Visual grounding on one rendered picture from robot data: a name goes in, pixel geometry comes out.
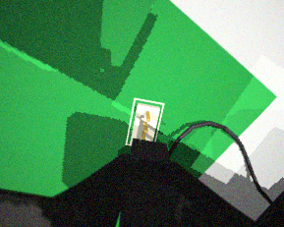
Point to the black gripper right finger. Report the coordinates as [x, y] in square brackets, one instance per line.
[196, 205]

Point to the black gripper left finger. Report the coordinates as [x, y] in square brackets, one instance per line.
[94, 202]

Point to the green circuit board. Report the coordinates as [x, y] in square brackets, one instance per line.
[80, 79]

